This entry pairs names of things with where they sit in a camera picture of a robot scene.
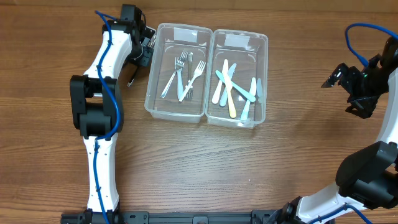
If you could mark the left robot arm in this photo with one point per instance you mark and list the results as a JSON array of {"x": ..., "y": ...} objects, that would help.
[{"x": 97, "y": 108}]

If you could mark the light blue plastic fork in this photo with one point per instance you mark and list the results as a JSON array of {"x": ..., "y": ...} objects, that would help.
[{"x": 178, "y": 67}]

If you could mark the yellow plastic knife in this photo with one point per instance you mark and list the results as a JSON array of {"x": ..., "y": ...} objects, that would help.
[{"x": 231, "y": 106}]

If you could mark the white plastic knife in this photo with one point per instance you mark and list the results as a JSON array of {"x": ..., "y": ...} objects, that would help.
[{"x": 216, "y": 95}]

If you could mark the steel fork crossing diagonally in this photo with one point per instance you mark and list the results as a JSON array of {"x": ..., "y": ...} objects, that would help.
[{"x": 163, "y": 94}]

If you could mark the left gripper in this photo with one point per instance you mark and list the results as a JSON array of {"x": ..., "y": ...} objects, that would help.
[{"x": 144, "y": 54}]

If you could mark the left clear plastic container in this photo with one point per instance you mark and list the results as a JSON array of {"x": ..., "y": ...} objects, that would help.
[{"x": 171, "y": 40}]

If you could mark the teal plastic knife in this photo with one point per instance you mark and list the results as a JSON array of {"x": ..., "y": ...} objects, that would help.
[{"x": 242, "y": 91}]

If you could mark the clear plastic container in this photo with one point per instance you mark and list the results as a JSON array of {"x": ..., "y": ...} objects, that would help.
[
  {"x": 171, "y": 40},
  {"x": 247, "y": 54}
]

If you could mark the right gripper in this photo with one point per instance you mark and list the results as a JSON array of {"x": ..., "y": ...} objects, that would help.
[{"x": 352, "y": 90}]

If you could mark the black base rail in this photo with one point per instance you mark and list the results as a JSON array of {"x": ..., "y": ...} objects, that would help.
[{"x": 141, "y": 217}]

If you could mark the right clear plastic container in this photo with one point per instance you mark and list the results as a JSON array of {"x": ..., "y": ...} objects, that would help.
[{"x": 247, "y": 54}]

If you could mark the white plastic fork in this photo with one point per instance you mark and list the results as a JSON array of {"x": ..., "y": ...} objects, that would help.
[{"x": 198, "y": 71}]

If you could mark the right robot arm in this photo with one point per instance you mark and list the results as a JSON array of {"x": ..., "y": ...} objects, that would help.
[{"x": 362, "y": 180}]

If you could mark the black handled steel fork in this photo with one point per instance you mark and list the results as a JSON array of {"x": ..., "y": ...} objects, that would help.
[{"x": 131, "y": 81}]

